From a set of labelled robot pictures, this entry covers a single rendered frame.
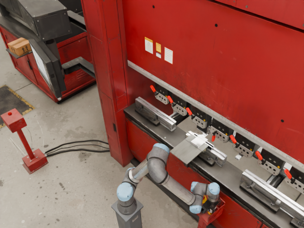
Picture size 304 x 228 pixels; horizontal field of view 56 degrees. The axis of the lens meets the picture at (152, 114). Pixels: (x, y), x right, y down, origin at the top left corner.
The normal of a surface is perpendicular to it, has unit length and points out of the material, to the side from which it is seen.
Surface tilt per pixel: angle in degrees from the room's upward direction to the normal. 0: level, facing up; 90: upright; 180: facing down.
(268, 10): 90
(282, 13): 90
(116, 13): 90
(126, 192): 7
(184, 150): 0
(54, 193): 0
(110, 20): 90
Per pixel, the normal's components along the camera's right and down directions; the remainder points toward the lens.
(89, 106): -0.02, -0.73
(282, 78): -0.73, 0.48
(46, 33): 0.56, 0.56
